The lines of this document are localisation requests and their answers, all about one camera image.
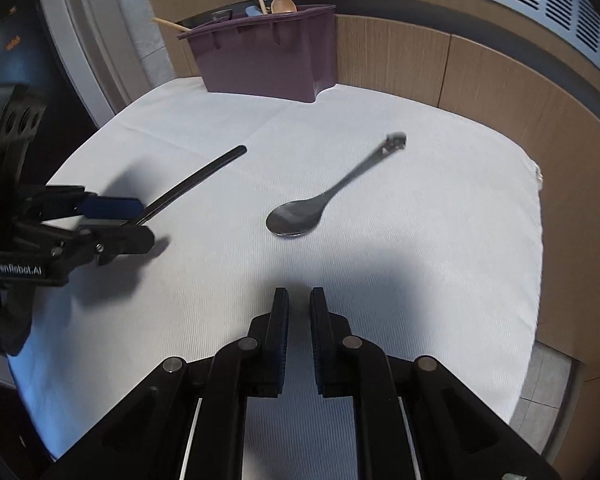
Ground black chopstick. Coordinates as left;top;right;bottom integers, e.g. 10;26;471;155
129;145;247;226

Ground steel spoon with charm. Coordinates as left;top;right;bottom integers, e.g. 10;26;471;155
265;132;407;238

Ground wooden spoon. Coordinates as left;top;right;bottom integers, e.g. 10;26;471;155
271;0;297;14

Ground small metal shovel spoon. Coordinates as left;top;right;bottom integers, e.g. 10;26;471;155
211;9;233;22

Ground blue plastic rice spoon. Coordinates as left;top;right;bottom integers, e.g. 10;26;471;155
245;6;262;16

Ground purple plastic bin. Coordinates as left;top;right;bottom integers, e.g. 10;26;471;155
178;6;338;103

